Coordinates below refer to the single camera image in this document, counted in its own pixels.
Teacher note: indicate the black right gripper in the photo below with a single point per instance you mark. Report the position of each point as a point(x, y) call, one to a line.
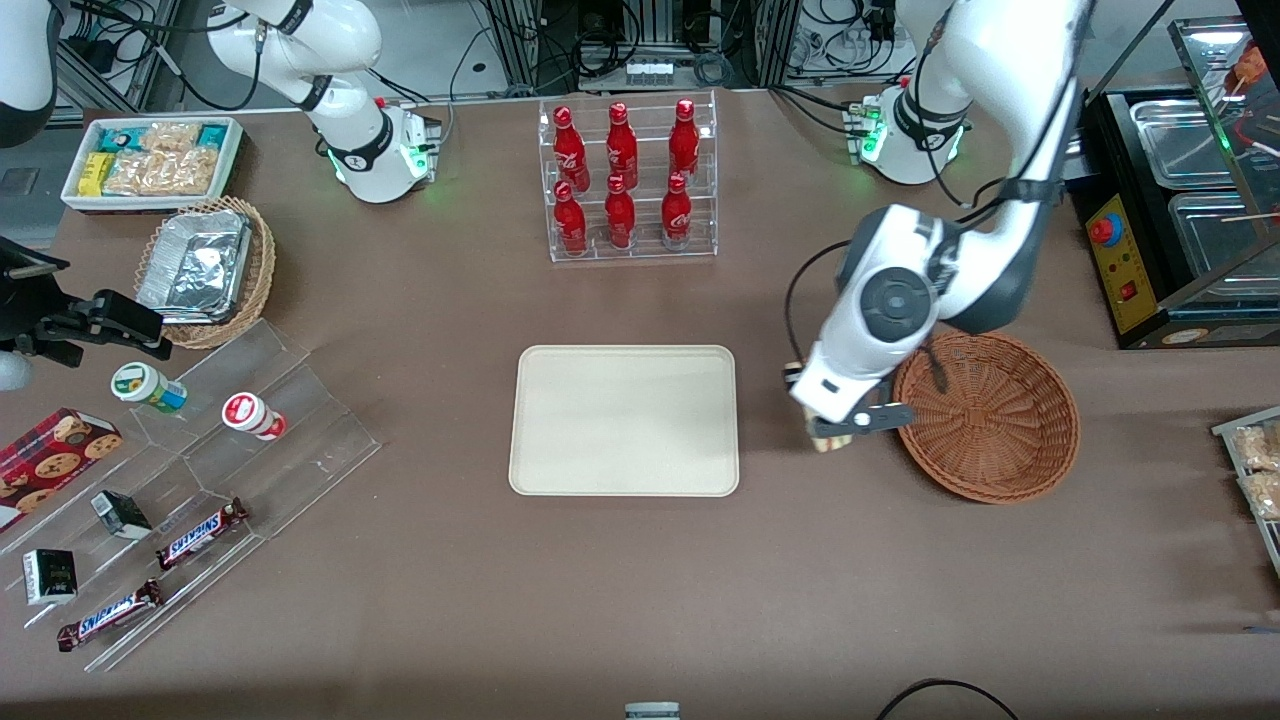
point(30, 312)

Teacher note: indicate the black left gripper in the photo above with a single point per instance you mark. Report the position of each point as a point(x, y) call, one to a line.
point(793, 377)

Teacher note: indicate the triangular sandwich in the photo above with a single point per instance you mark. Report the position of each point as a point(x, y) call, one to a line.
point(832, 445)

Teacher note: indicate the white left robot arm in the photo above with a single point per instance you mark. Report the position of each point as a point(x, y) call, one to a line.
point(1010, 80)

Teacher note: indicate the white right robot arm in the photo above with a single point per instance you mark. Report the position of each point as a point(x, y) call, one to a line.
point(350, 130)

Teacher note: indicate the brown wicker basket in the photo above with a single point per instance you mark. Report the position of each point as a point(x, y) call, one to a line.
point(990, 430)

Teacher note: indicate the light wicker basket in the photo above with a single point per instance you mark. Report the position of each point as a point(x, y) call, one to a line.
point(255, 280)

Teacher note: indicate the cream plastic tray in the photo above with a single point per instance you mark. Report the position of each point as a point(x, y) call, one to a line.
point(620, 420)

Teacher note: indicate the grey metal snack tray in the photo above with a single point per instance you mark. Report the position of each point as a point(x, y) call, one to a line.
point(1225, 430)

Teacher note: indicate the green label yogurt cup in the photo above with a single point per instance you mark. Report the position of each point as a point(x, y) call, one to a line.
point(145, 386)

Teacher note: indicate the aluminium foil container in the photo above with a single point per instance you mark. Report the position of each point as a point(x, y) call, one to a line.
point(195, 265)

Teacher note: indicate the red label yogurt cup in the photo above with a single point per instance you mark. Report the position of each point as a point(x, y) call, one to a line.
point(252, 414)

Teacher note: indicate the red cookie box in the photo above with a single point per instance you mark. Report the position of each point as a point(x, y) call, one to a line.
point(50, 460)

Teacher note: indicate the white rectangular snack bin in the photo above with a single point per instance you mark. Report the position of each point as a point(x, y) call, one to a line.
point(72, 195)

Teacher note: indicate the large clear cracker bag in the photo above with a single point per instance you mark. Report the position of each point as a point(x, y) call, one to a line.
point(160, 173)

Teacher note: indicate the yellow snack packet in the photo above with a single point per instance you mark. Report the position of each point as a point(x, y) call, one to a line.
point(95, 173)

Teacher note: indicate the small black box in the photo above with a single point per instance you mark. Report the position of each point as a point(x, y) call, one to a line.
point(122, 514)
point(50, 577)

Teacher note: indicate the clear acrylic stepped shelf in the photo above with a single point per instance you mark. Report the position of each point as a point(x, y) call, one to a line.
point(300, 450)

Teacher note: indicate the teal snack packet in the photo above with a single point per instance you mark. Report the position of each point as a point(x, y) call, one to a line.
point(212, 135)
point(120, 138)

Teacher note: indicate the small clear cracker bag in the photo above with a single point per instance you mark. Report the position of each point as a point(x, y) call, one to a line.
point(170, 137)

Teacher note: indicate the snickers chocolate bar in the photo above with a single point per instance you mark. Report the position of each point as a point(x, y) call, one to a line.
point(200, 535)
point(110, 616)

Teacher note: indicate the black hot food warmer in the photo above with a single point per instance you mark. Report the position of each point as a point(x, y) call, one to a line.
point(1125, 270)

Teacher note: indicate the red cola bottle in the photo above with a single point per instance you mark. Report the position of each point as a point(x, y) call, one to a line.
point(620, 220)
point(684, 140)
point(570, 225)
point(621, 145)
point(568, 150)
point(677, 215)

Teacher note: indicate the clear acrylic bottle rack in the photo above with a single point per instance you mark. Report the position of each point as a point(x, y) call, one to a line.
point(628, 255)

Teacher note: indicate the grey box at table edge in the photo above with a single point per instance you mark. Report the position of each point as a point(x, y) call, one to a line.
point(652, 712)

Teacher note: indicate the steel warmer pan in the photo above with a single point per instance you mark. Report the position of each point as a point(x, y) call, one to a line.
point(1215, 235)
point(1180, 140)

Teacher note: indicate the fried snack bag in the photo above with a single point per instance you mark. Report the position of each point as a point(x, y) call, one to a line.
point(1260, 447)
point(1265, 495)

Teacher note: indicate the white power strip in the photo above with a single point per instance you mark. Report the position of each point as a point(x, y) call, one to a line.
point(648, 72)

